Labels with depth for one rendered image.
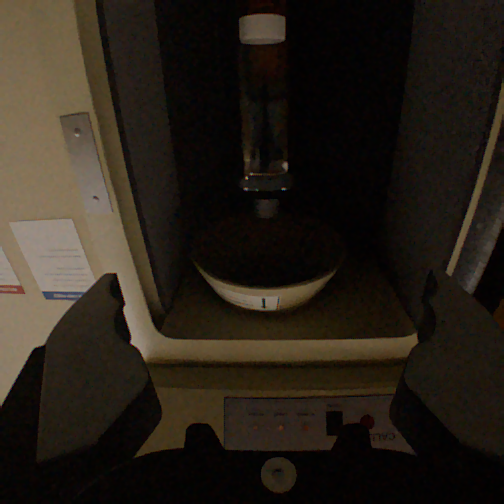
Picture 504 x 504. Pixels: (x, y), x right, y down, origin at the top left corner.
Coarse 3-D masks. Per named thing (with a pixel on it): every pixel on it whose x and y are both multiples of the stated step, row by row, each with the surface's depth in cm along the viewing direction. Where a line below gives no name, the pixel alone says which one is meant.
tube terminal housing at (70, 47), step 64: (64, 0) 13; (64, 64) 15; (128, 192) 22; (128, 256) 22; (256, 256) 41; (128, 320) 26; (192, 320) 30; (256, 320) 29; (320, 320) 29; (384, 320) 28
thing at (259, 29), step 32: (224, 0) 19; (256, 0) 18; (288, 0) 18; (224, 32) 20; (256, 32) 19; (288, 32) 19; (224, 64) 21; (256, 64) 20; (288, 64) 20; (224, 96) 23; (256, 96) 21; (288, 96) 22; (224, 128) 24; (256, 128) 23; (288, 128) 23; (224, 160) 26; (256, 160) 24; (288, 160) 24
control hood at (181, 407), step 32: (160, 384) 28; (192, 384) 27; (224, 384) 27; (256, 384) 27; (288, 384) 27; (320, 384) 27; (352, 384) 27; (384, 384) 27; (192, 416) 27; (160, 448) 26
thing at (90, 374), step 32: (96, 288) 10; (64, 320) 9; (96, 320) 9; (64, 352) 7; (96, 352) 7; (128, 352) 7; (64, 384) 6; (96, 384) 6; (128, 384) 6; (64, 416) 6; (96, 416) 6; (128, 416) 6; (160, 416) 7; (64, 448) 5; (96, 448) 5; (128, 448) 6
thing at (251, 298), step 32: (224, 224) 38; (256, 224) 40; (288, 224) 39; (320, 224) 36; (192, 256) 30; (224, 256) 38; (288, 256) 40; (320, 256) 36; (224, 288) 27; (256, 288) 25; (288, 288) 25; (320, 288) 29
